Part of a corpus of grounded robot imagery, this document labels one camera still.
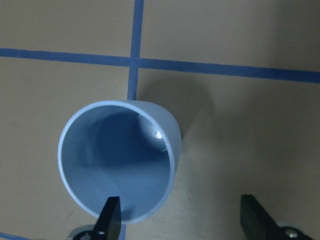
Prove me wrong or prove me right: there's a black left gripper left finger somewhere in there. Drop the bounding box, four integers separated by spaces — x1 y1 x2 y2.
92 196 122 240

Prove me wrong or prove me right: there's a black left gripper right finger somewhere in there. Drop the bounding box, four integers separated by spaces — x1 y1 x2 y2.
240 194 284 240

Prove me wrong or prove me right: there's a blue cup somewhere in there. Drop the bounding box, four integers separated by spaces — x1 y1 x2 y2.
57 100 182 224

